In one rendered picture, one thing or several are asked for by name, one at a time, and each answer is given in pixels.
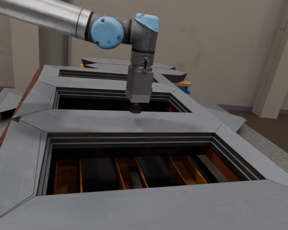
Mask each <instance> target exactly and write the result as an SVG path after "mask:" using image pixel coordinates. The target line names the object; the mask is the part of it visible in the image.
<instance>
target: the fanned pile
mask: <svg viewBox="0 0 288 230"><path fill-rule="evenodd" d="M21 99H22V97H21V96H19V95H17V94H15V93H13V94H11V93H9V94H8V95H7V96H6V97H5V99H4V100H3V101H2V103H1V104H0V114H2V113H5V112H9V111H12V110H16V108H17V106H18V104H19V102H20V101H21Z"/></svg>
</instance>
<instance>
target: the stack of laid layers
mask: <svg viewBox="0 0 288 230"><path fill-rule="evenodd" d="M59 76H60V77H74V78H95V79H109V80H123V81H127V77H128V75H127V74H118V73H100V72H87V71H75V70H62V69H60V71H59ZM125 92H126V91H125V90H109V89H84V88H66V87H55V89H54V92H53V95H52V97H51V100H50V102H49V105H48V108H47V109H45V110H41V111H38V112H34V113H30V114H27V115H23V116H21V118H23V117H27V116H30V115H33V114H37V113H40V112H43V111H46V110H50V109H58V108H59V98H74V99H108V100H129V99H128V97H127V96H126V94H125ZM152 94H153V95H154V96H153V97H150V100H149V101H154V102H168V103H169V104H170V105H171V107H172V108H173V109H174V110H175V111H176V112H183V113H192V112H191V111H190V110H189V109H188V108H187V107H186V106H185V105H183V104H182V103H181V102H180V101H179V100H178V99H177V98H176V97H175V96H173V95H172V94H171V93H162V92H152ZM18 123H20V124H23V125H25V126H27V127H30V128H32V129H34V130H37V131H39V132H41V140H40V147H39V155H38V162H37V172H36V179H35V187H34V194H33V195H32V196H31V197H29V198H27V199H26V200H25V201H23V202H22V203H20V204H19V205H17V206H16V207H14V208H13V209H15V208H17V207H18V206H20V205H21V204H23V203H24V202H26V201H28V200H29V199H31V198H32V197H34V196H41V195H47V189H48V180H49V173H50V166H51V159H52V152H53V149H72V148H120V147H167V146H211V147H212V148H213V149H214V150H215V151H216V152H217V153H218V154H219V155H220V156H221V157H222V159H223V160H224V161H225V162H226V163H227V164H228V165H229V166H230V167H231V168H232V169H233V170H234V171H235V172H236V173H237V174H238V175H239V176H240V177H241V178H242V179H243V180H244V181H250V180H263V179H265V178H264V177H263V176H262V175H261V174H260V173H259V172H258V171H257V170H256V169H255V168H254V167H252V166H251V165H250V164H249V163H248V162H247V161H246V160H245V159H243V158H242V157H241V156H240V155H239V154H238V153H237V152H236V151H234V150H233V149H232V148H231V147H230V146H229V145H228V144H227V143H226V142H224V141H223V140H222V139H221V138H220V137H219V136H218V135H217V134H215V133H46V132H44V131H42V130H40V129H38V128H36V127H34V126H32V125H29V124H27V123H25V122H23V121H21V120H19V122H18ZM13 209H11V210H10V211H8V212H7V213H9V212H11V211H12V210H13ZM7 213H5V214H4V215H6V214H7ZM4 215H2V216H4ZM2 216H1V217H2ZM1 217H0V218H1Z"/></svg>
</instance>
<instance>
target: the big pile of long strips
mask: <svg viewBox="0 0 288 230"><path fill-rule="evenodd" d="M81 60H82V63H83V66H84V68H97V69H110V70H121V71H128V66H130V64H131V62H130V61H127V60H116V59H106V58H96V57H91V58H82V59H81ZM152 67H153V68H152V72H153V73H160V74H162V75H163V76H164V77H165V78H167V79H168V80H169V81H171V82H172V83H179V82H181V81H183V80H184V79H185V77H186V75H187V73H185V72H181V71H177V70H176V68H175V67H173V66H169V65H165V64H161V63H153V65H152Z"/></svg>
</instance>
